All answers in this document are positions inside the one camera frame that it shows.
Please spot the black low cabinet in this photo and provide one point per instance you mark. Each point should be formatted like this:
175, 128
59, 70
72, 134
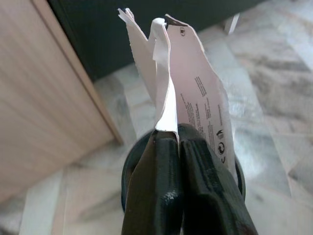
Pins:
97, 36

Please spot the black round rubbish bin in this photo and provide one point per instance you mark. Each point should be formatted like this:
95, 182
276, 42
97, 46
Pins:
126, 176

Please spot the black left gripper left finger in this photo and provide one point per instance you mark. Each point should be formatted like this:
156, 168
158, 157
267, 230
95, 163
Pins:
156, 186

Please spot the white printed paper trash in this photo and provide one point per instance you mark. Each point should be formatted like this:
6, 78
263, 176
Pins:
193, 73

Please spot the light wood panel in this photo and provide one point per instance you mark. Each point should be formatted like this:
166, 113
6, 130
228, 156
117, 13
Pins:
36, 98

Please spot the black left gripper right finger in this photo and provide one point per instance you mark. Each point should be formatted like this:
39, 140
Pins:
207, 195

